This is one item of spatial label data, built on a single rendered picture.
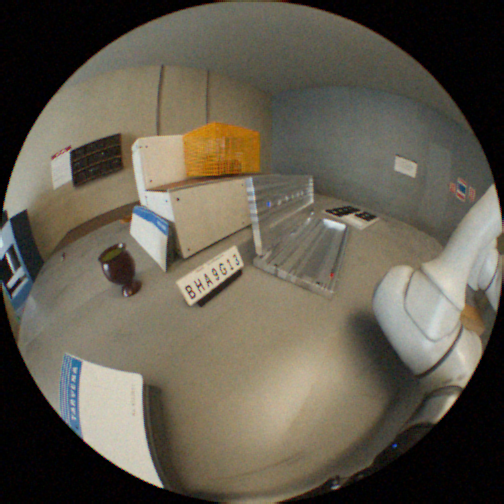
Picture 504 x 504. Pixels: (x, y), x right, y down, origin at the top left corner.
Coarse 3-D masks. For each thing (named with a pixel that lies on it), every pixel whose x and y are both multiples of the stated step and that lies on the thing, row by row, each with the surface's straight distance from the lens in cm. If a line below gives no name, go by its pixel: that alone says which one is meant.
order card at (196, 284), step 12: (228, 252) 33; (204, 264) 29; (216, 264) 31; (228, 264) 33; (240, 264) 35; (192, 276) 28; (204, 276) 30; (216, 276) 31; (228, 276) 33; (180, 288) 28; (192, 288) 29; (204, 288) 30; (192, 300) 29
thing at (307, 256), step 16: (304, 224) 61; (320, 224) 65; (288, 240) 46; (304, 240) 48; (320, 240) 51; (336, 240) 54; (272, 256) 38; (288, 256) 39; (304, 256) 40; (320, 256) 42; (272, 272) 35; (288, 272) 33; (304, 272) 35; (320, 272) 36; (336, 272) 38; (304, 288) 34; (320, 288) 32; (336, 288) 33
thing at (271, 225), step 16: (272, 176) 37; (288, 176) 45; (304, 176) 59; (256, 192) 31; (272, 192) 38; (288, 192) 47; (304, 192) 62; (256, 208) 31; (272, 208) 38; (288, 208) 47; (304, 208) 58; (256, 224) 32; (272, 224) 38; (288, 224) 45; (256, 240) 33; (272, 240) 37
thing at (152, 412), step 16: (144, 384) 23; (144, 400) 23; (160, 400) 27; (144, 416) 23; (160, 416) 26; (160, 432) 26; (160, 448) 26; (160, 464) 26; (160, 480) 26; (176, 480) 29
